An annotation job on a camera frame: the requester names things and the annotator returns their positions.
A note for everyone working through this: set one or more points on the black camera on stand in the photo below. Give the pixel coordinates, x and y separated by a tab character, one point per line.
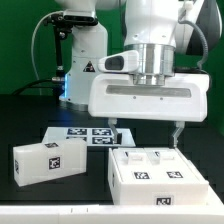
60	43

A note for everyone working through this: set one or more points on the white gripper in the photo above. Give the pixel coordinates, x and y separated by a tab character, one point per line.
182	98

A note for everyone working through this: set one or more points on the white cabinet body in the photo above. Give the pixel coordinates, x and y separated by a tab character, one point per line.
157	193

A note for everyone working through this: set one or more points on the white cabinet door block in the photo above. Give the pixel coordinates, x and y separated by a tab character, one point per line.
41	162

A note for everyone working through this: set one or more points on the white cabinet door panel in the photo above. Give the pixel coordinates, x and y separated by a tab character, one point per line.
131	166
168	166

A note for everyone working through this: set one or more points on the white marker sheet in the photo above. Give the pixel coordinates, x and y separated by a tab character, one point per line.
93	136

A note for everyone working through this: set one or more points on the white L-shaped workspace border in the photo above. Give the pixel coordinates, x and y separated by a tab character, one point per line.
212	213

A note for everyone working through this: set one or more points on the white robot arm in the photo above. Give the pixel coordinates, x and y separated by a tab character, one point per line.
142	81

